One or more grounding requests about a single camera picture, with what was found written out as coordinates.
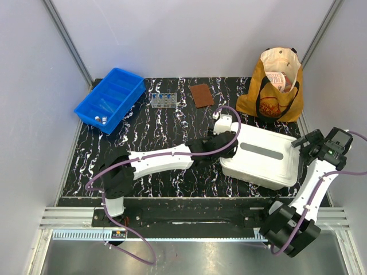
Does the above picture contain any white rectangular lid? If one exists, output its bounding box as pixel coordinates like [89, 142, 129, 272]
[220, 124, 299, 183]

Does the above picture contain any clear plastic pipette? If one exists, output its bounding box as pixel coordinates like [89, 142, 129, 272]
[99, 99, 115, 113]

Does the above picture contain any beige plastic tub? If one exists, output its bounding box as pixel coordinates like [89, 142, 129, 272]
[222, 167, 296, 190]

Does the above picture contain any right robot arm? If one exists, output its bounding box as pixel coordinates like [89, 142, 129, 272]
[259, 127, 353, 257]

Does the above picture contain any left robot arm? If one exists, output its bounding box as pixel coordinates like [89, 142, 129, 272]
[100, 131, 239, 227]

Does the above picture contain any brown scouring pad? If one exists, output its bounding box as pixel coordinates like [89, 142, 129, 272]
[190, 84, 214, 108]

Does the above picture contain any yellow tote bag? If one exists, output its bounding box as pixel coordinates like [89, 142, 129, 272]
[236, 47, 303, 123]

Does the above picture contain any clear test tube rack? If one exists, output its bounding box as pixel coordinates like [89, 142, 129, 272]
[151, 93, 177, 108]

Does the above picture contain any package in tote bag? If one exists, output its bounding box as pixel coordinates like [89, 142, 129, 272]
[266, 72, 292, 93]

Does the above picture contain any blue divided plastic bin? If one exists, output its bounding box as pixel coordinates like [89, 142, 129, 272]
[74, 68, 146, 134]

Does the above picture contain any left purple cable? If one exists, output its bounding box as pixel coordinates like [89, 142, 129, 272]
[85, 105, 241, 265]

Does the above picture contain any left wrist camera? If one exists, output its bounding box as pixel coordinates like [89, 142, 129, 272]
[213, 113, 232, 135]

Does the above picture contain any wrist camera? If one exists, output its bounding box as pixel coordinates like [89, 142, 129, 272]
[329, 127, 353, 155]
[213, 113, 232, 135]

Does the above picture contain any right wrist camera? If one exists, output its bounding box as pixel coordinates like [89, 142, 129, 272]
[329, 127, 353, 155]

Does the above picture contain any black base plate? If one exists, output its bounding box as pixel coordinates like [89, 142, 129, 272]
[91, 197, 287, 238]

